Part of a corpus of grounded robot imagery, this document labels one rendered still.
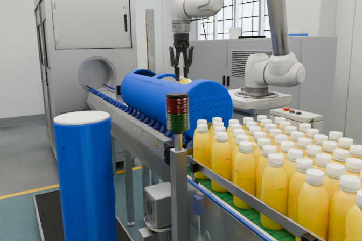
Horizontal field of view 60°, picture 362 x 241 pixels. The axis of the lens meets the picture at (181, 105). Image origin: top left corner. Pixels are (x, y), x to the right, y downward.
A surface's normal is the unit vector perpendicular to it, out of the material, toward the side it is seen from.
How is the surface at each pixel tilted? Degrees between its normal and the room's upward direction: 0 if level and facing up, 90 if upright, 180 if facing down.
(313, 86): 90
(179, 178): 90
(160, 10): 90
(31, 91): 90
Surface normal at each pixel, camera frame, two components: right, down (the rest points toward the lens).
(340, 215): -0.80, 0.13
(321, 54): 0.49, 0.16
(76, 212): -0.15, 0.19
